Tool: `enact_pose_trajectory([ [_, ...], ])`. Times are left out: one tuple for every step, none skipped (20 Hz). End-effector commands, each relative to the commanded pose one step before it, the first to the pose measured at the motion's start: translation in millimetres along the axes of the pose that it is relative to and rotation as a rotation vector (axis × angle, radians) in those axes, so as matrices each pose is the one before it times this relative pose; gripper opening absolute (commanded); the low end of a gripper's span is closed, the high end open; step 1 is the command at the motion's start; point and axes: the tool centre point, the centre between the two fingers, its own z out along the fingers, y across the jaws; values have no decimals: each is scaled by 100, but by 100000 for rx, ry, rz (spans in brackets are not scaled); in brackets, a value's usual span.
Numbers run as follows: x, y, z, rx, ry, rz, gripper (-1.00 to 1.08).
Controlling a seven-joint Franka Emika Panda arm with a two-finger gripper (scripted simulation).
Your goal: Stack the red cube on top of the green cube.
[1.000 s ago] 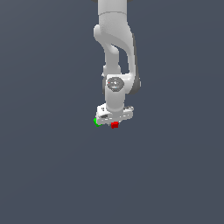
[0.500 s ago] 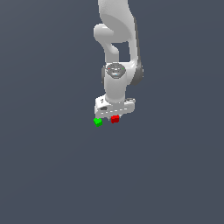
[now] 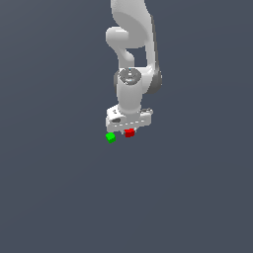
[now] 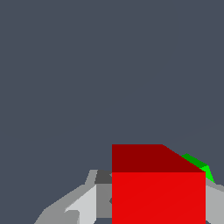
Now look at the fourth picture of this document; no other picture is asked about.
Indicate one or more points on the green cube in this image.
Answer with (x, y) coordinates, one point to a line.
(204, 169)

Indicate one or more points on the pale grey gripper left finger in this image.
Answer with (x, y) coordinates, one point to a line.
(84, 201)

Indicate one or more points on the red cube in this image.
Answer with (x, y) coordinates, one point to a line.
(157, 195)

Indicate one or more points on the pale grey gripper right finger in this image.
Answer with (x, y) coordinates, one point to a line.
(214, 204)

